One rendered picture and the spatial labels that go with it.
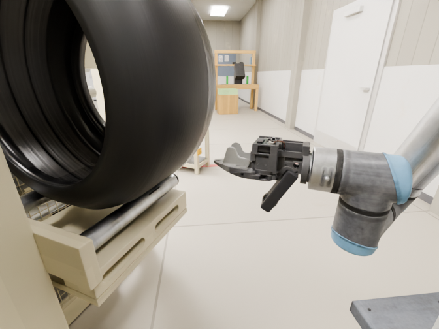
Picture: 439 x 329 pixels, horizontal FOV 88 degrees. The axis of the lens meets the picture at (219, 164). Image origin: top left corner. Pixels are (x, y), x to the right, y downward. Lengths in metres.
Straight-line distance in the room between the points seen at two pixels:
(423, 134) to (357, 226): 0.22
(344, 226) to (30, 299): 0.62
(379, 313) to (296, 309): 0.74
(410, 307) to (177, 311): 1.06
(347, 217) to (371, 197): 0.07
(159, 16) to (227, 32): 12.54
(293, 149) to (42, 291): 0.57
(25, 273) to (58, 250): 0.08
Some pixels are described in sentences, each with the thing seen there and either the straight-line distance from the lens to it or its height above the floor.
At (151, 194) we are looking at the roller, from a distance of 0.64.
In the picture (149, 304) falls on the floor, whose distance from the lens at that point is 1.56.
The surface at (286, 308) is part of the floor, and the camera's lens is 1.54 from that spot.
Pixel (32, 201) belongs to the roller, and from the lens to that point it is 0.77.
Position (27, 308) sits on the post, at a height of 0.81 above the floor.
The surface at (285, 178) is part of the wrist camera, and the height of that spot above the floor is 1.01.
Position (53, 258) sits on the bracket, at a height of 0.90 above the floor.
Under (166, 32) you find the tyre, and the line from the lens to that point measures 0.43.
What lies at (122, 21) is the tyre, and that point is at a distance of 0.41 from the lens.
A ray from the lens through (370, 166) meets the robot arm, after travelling 0.48.
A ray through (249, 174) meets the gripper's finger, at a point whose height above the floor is 1.02.
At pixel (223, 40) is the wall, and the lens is 12.90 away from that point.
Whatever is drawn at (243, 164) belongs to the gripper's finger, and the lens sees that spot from 0.50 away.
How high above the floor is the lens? 1.21
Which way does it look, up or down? 22 degrees down
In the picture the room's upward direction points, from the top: straight up
